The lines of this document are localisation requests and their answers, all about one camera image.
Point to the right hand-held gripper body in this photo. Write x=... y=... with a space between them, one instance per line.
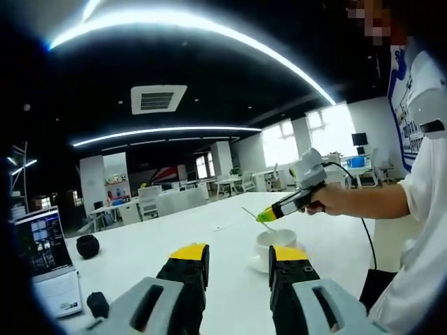
x=309 y=171

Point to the green potted plant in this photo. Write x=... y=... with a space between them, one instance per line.
x=235 y=171

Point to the person in white shirt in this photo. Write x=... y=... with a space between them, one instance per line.
x=429 y=227

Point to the person's right hand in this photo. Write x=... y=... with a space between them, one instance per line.
x=330 y=200

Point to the short ceiling light strip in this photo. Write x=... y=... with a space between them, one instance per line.
x=26 y=165

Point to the white office desk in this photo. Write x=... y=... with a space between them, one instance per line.
x=228 y=182
x=115 y=211
x=356 y=174

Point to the white low cabinet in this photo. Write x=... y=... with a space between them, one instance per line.
x=183 y=199

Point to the white chest-worn device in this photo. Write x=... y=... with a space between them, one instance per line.
x=427 y=101

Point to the blue plastic container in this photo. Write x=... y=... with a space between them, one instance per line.
x=357 y=162

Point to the black monitor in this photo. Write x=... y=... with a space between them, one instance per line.
x=359 y=139

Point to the silver laptop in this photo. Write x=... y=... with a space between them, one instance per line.
x=45 y=251

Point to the ceiling air conditioner vent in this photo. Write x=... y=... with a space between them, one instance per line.
x=157 y=99

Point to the bright window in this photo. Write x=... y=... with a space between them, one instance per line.
x=331 y=129
x=279 y=143

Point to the white coffee tray saucer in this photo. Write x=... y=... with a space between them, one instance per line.
x=262 y=269

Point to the long curved ceiling light strip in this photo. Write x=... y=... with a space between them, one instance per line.
x=195 y=21

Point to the blue white wall poster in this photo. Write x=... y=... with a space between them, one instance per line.
x=398 y=115

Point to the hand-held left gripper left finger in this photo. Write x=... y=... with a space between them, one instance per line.
x=185 y=268

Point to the colourful display shelf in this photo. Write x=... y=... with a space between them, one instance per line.
x=117 y=188

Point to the small black object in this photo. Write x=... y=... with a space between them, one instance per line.
x=97 y=303

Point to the person's black trousers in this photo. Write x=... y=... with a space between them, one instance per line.
x=377 y=289

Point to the white spoon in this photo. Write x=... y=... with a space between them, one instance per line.
x=249 y=213

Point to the black round speaker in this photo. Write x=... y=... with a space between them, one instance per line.
x=88 y=246

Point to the white mesh office chair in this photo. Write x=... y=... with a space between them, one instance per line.
x=381 y=164
x=248 y=179
x=149 y=200

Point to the white tabletop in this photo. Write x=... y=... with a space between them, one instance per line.
x=157 y=237

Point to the red wall decoration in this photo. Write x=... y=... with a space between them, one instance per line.
x=167 y=172

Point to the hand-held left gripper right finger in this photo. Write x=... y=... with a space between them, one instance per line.
x=293 y=272

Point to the white coffee cup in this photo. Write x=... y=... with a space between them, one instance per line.
x=279 y=239

